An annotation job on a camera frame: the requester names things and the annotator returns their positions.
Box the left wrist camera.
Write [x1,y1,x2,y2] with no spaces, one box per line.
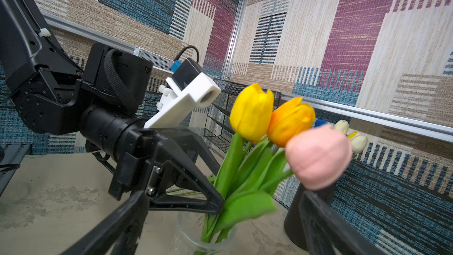
[144,57,221,129]

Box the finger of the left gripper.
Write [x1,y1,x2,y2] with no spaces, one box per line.
[148,138,224,215]
[178,129,220,176]

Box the aluminium mounting rail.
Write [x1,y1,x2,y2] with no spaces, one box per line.
[0,144,32,195]

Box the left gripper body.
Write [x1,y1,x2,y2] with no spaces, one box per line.
[109,129,181,200]

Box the orange tulip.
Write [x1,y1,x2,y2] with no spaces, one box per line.
[229,96,316,199]

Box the black cylindrical vase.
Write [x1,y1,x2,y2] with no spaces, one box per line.
[284,182,337,251]

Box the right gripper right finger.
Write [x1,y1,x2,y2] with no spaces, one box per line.
[300,191,384,255]

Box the clear glass vase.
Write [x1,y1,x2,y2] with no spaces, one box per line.
[168,211,238,255]

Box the light pink tulip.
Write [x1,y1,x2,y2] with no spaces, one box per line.
[212,124,353,234]

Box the cream white tulip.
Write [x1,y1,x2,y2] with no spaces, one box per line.
[350,134,368,154]

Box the black wire mesh shelf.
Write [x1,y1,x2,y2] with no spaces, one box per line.
[203,77,283,155]

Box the yellow tulip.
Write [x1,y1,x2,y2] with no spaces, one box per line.
[348,132,357,139]
[201,84,285,243]

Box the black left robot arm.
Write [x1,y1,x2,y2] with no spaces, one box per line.
[1,0,224,214]

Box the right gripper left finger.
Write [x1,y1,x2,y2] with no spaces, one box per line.
[63,191,149,255]

